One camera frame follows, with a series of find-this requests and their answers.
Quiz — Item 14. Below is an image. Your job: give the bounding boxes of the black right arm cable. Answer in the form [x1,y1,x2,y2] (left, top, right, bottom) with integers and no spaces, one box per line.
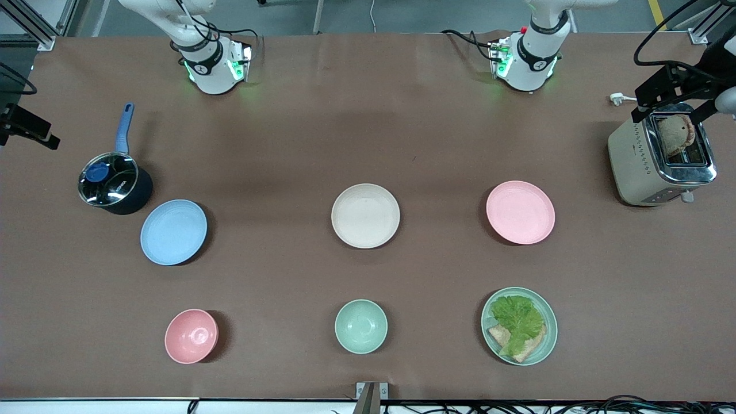
[0,60,39,96]

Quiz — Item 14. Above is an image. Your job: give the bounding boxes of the brown bread slice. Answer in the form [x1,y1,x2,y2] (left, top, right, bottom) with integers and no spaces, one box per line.
[487,323,547,363]

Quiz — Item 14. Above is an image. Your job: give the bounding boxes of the dark pot with blue handle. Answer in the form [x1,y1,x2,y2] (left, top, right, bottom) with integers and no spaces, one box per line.
[78,102,155,216]

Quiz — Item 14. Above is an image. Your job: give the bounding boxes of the tangled black cables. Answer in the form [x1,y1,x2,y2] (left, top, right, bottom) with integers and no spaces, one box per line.
[379,394,736,414]

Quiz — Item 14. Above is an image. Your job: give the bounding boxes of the green lettuce leaf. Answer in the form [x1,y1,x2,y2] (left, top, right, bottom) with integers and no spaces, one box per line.
[490,294,546,358]

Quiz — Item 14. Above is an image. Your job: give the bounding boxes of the beige shallow plate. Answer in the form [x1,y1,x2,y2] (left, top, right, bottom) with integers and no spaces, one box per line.
[331,183,401,250]

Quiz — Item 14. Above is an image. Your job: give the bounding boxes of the black base cable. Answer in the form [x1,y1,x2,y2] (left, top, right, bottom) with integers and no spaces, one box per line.
[441,29,496,63]
[216,28,263,59]

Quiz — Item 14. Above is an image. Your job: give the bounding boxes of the glass lid with blue knob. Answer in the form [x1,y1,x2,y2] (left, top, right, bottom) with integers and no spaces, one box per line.
[78,152,140,207]

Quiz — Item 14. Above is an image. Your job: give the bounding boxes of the aluminium frame post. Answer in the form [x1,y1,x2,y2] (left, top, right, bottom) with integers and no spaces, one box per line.
[0,0,56,52]
[687,0,736,45]

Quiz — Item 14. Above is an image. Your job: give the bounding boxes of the green bowl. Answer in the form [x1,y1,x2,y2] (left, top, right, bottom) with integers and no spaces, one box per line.
[334,299,389,355]

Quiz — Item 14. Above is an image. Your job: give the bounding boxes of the light blue shallow plate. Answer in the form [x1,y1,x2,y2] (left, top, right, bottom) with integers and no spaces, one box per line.
[140,199,208,266]

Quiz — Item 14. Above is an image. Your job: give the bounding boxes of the green plate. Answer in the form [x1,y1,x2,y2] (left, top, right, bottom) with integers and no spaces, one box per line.
[481,286,559,367]

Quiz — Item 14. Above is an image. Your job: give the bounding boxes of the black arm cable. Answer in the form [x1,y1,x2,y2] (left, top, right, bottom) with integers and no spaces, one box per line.
[633,0,722,67]
[0,60,39,96]

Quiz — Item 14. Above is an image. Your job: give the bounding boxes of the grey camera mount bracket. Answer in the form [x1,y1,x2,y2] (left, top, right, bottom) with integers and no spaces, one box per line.
[355,382,389,414]

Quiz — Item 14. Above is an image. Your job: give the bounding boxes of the pink bowl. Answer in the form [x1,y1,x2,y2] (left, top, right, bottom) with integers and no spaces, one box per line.
[164,309,220,365]

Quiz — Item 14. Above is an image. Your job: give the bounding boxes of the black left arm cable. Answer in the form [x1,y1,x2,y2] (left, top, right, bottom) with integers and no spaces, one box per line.
[633,0,722,67]

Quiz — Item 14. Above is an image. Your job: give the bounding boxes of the toasted bread slice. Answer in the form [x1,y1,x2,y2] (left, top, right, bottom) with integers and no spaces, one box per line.
[657,114,697,158]

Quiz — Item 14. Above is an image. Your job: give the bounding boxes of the beige chrome toaster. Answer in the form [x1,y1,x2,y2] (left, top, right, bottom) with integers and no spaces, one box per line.
[607,102,718,207]

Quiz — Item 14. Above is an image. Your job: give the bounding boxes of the pink shallow plate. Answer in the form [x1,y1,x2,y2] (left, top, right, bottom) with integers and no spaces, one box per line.
[485,180,557,246]

